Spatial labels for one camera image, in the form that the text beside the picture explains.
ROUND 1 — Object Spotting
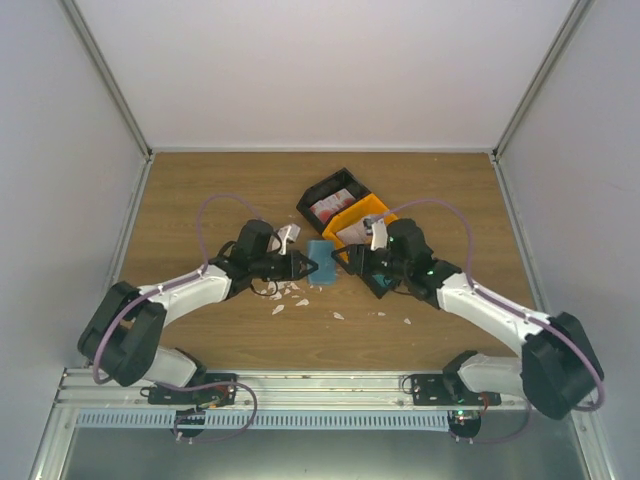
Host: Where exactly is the grey slotted cable duct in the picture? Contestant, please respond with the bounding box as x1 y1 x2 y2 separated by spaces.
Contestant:
76 409 449 432

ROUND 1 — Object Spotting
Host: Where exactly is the black storage bin with holders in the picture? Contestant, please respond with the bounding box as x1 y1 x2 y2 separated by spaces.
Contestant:
357 273 412 299

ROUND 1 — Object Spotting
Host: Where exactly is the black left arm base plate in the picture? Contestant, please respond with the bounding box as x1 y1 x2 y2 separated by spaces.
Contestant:
140 372 238 440

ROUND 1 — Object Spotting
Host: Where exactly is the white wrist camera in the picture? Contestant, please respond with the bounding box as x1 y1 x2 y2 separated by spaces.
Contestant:
272 223 301 255
362 214 388 251

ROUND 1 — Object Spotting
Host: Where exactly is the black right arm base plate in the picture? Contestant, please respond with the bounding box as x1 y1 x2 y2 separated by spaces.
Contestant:
400 373 502 440

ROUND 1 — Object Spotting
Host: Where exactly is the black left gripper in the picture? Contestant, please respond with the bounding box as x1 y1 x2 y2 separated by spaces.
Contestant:
252 250 317 282

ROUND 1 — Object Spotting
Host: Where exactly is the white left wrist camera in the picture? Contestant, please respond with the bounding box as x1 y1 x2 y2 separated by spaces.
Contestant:
272 223 301 255

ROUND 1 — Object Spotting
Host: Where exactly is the teal leather card holder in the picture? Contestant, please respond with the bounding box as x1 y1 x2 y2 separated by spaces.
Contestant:
307 240 337 286

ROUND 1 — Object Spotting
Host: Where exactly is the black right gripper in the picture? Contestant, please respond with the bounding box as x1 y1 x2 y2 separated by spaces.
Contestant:
332 243 410 280

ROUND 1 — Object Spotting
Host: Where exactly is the black storage bin with cards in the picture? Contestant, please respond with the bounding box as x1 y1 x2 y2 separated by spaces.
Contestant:
296 168 371 234

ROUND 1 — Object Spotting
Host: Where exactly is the teal card holder stack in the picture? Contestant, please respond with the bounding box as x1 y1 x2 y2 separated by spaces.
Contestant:
372 274 393 288

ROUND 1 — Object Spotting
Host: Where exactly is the yellow storage bin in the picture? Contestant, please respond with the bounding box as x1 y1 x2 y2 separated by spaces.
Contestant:
321 193 388 249

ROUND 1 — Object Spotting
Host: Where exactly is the pink white card stack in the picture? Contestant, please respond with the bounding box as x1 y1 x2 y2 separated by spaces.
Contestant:
336 219 372 245

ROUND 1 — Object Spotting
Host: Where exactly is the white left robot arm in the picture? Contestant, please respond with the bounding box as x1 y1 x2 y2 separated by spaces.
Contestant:
78 220 318 404

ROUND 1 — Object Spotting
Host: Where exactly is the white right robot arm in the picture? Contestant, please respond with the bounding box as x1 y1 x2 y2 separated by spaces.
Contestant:
332 219 605 420

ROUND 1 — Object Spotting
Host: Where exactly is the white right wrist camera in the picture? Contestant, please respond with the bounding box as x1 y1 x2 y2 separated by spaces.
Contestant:
362 214 388 251

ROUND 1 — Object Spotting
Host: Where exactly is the aluminium mounting rail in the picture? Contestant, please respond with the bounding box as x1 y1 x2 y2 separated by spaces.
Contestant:
54 367 596 409

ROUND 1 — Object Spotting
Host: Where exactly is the red white card stack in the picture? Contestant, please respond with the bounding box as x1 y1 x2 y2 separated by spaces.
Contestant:
309 188 356 224

